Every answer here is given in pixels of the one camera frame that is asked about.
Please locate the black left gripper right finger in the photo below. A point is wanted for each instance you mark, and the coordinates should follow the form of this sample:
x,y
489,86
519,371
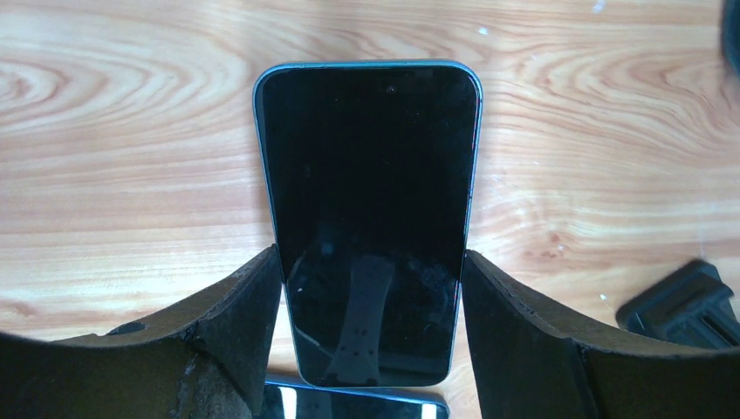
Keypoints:
x,y
534,357

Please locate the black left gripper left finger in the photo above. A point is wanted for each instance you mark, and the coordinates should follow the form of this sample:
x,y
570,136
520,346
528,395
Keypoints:
x,y
205,356

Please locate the teal phone black screen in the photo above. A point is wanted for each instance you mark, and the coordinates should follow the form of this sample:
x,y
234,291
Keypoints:
x,y
370,169

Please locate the blue phone black screen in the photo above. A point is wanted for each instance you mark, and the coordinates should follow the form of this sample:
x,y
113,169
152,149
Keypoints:
x,y
290,397

